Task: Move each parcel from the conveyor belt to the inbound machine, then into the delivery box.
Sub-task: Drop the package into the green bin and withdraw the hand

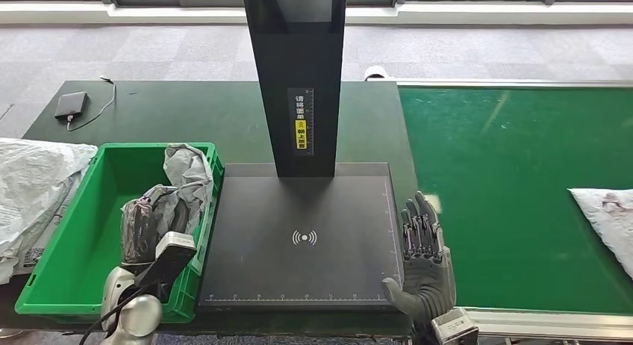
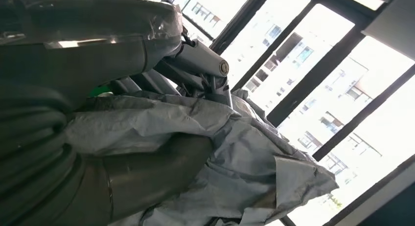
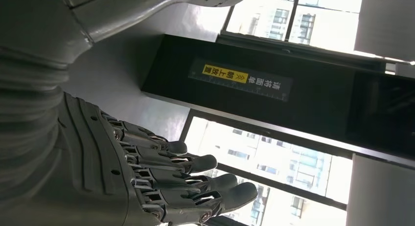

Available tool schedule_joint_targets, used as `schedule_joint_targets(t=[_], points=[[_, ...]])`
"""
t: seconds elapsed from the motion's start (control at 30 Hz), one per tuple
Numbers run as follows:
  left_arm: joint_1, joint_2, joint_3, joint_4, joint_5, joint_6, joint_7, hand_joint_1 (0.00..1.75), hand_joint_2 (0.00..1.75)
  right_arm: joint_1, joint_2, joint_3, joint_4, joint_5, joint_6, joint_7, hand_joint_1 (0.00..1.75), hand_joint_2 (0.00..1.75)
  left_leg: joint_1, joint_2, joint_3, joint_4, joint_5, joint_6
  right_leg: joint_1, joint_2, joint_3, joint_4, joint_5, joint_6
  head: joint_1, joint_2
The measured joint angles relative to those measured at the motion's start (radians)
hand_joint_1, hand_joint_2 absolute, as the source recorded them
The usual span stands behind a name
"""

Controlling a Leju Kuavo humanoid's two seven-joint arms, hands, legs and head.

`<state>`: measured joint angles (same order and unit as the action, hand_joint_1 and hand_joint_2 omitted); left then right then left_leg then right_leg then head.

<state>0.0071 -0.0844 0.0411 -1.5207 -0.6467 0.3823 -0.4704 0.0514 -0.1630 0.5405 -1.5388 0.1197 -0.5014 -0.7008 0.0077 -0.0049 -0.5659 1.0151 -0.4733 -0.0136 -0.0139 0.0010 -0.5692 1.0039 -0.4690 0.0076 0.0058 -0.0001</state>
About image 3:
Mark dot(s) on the dark window frame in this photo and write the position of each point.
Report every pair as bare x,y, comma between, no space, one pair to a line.
278,185

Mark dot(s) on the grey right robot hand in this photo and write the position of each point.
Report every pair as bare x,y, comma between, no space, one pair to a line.
97,159

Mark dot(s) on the black inbound scanner machine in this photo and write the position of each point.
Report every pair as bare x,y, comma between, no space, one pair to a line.
324,114

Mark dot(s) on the black yellow ruler label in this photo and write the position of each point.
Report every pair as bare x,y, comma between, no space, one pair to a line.
227,74

